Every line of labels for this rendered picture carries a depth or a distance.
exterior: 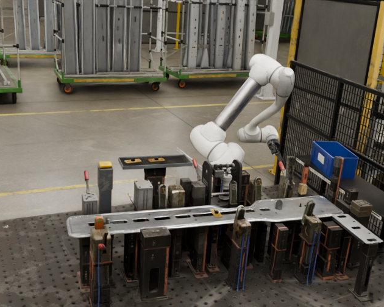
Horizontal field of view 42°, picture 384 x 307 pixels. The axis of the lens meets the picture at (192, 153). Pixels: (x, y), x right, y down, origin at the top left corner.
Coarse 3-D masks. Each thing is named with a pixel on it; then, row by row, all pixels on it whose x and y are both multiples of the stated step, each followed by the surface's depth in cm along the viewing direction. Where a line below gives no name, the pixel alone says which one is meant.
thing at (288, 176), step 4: (292, 156) 268; (288, 160) 266; (292, 160) 264; (288, 164) 267; (292, 164) 268; (288, 168) 267; (292, 168) 268; (288, 172) 268; (292, 172) 269; (288, 176) 268; (292, 176) 269; (292, 180) 269; (292, 184) 270
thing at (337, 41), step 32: (320, 0) 487; (352, 0) 446; (320, 32) 490; (352, 32) 450; (288, 64) 538; (320, 64) 494; (352, 64) 453; (352, 96) 457; (320, 128) 502; (352, 128) 461
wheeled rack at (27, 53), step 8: (0, 16) 1094; (8, 16) 1100; (24, 16) 1114; (0, 48) 1083; (8, 48) 1090; (40, 48) 1124; (56, 48) 1159; (0, 56) 1033; (8, 56) 1039; (16, 56) 1045; (24, 56) 1051; (32, 56) 1057; (40, 56) 1064; (48, 56) 1070; (56, 56) 1076
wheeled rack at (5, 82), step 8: (0, 0) 887; (16, 8) 737; (16, 16) 740; (16, 24) 743; (16, 32) 747; (16, 40) 751; (16, 48) 755; (0, 72) 848; (8, 72) 870; (0, 80) 803; (8, 80) 810; (16, 80) 817; (0, 88) 760; (8, 88) 765; (16, 88) 770
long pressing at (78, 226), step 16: (176, 208) 247; (192, 208) 249; (208, 208) 250; (224, 208) 250; (256, 208) 254; (272, 208) 255; (288, 208) 256; (304, 208) 258; (320, 208) 259; (336, 208) 261; (80, 224) 225; (112, 224) 228; (128, 224) 229; (144, 224) 230; (160, 224) 231; (176, 224) 232; (192, 224) 234; (208, 224) 235; (224, 224) 238
